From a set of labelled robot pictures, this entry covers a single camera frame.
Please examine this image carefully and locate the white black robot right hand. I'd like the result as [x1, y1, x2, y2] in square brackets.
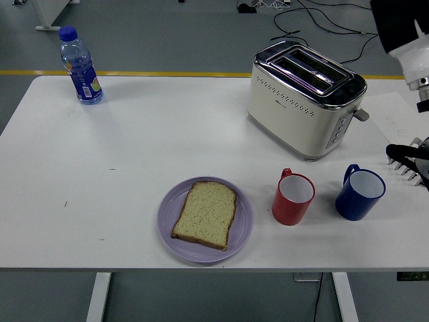
[370, 0, 429, 91]

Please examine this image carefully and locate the cream and chrome toaster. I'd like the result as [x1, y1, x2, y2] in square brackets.
[247, 40, 370, 162]

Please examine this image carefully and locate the bread slice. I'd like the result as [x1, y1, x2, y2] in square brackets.
[171, 180, 238, 252]

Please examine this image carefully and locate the purple plate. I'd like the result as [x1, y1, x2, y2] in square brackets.
[157, 176, 255, 264]

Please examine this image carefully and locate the white paper sheet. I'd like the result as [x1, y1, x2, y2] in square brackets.
[360, 91, 424, 142]

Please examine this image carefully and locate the wooden bread rack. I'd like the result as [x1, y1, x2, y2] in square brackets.
[387, 140, 429, 187]

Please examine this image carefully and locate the blue mug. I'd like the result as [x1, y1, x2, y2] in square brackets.
[334, 163, 386, 221]

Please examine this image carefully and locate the red mug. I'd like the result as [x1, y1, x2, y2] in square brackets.
[271, 167, 316, 226]

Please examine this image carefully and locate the black table control panel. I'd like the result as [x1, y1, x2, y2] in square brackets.
[397, 272, 429, 282]

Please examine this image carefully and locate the yellow floor tape line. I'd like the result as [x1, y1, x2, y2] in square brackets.
[0, 69, 406, 81]

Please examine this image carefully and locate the white table leg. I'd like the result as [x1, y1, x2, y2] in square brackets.
[86, 272, 112, 322]
[331, 272, 359, 322]

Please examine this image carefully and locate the blue-capped water bottle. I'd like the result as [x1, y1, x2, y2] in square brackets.
[58, 25, 105, 106]

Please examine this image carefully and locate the black floor cable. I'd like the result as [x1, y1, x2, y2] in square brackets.
[270, 0, 373, 46]
[296, 0, 379, 65]

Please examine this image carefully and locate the white cable bundle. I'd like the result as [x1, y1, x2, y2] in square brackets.
[257, 0, 292, 9]

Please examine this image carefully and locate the grey under-table bracket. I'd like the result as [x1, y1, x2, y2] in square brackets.
[292, 272, 323, 283]

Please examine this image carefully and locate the black under-table cable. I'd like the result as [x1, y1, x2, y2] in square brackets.
[313, 273, 323, 322]

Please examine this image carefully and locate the white desk frame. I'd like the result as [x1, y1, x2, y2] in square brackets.
[12, 0, 81, 32]

